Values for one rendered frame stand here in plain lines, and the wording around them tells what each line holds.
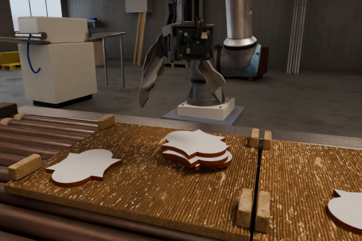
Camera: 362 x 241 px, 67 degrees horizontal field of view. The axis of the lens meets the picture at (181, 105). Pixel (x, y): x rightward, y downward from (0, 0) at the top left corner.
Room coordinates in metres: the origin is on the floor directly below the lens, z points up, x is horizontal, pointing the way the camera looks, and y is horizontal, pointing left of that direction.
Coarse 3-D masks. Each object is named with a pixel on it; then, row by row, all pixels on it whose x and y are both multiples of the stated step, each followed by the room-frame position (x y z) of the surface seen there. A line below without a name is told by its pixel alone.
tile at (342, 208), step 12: (336, 192) 0.38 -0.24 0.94; (348, 192) 0.38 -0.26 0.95; (336, 204) 0.35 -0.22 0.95; (348, 204) 0.35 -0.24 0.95; (360, 204) 0.35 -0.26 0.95; (336, 216) 0.32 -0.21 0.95; (348, 216) 0.32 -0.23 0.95; (360, 216) 0.32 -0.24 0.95; (348, 228) 0.30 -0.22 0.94; (360, 228) 0.30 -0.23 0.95
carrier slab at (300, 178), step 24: (288, 144) 0.59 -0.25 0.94; (312, 144) 0.59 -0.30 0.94; (264, 168) 0.47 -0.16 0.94; (288, 168) 0.47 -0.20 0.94; (312, 168) 0.47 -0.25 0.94; (336, 168) 0.47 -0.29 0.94; (360, 168) 0.47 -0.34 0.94; (288, 192) 0.39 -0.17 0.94; (312, 192) 0.39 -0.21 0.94; (360, 192) 0.39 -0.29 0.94; (288, 216) 0.33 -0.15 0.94; (312, 216) 0.33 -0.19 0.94; (264, 240) 0.29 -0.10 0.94; (288, 240) 0.29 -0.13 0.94; (312, 240) 0.29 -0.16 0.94; (336, 240) 0.29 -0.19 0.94; (360, 240) 0.29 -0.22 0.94
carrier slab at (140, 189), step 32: (128, 128) 0.69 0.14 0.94; (160, 128) 0.69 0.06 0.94; (128, 160) 0.51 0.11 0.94; (160, 160) 0.51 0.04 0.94; (256, 160) 0.51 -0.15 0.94; (32, 192) 0.40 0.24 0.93; (64, 192) 0.39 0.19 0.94; (96, 192) 0.39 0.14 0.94; (128, 192) 0.39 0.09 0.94; (160, 192) 0.39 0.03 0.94; (192, 192) 0.39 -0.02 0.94; (224, 192) 0.39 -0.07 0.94; (160, 224) 0.33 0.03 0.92; (192, 224) 0.32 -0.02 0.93; (224, 224) 0.32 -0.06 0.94
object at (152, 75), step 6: (156, 60) 0.48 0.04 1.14; (162, 60) 0.46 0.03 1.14; (150, 66) 0.47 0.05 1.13; (156, 66) 0.47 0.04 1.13; (162, 66) 0.48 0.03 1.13; (150, 72) 0.47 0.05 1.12; (156, 72) 0.45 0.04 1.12; (162, 72) 0.48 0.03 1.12; (144, 78) 0.47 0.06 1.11; (150, 78) 0.45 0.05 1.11; (156, 78) 0.47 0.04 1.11; (144, 84) 0.46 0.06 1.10; (150, 84) 0.43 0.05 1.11; (144, 90) 0.46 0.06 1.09; (144, 96) 0.47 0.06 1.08; (144, 102) 0.46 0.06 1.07
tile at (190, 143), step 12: (180, 132) 0.56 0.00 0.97; (192, 132) 0.56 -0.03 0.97; (168, 144) 0.50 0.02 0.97; (180, 144) 0.50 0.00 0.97; (192, 144) 0.50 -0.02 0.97; (204, 144) 0.50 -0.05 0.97; (216, 144) 0.50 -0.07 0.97; (192, 156) 0.46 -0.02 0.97; (204, 156) 0.46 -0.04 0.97; (216, 156) 0.46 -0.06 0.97
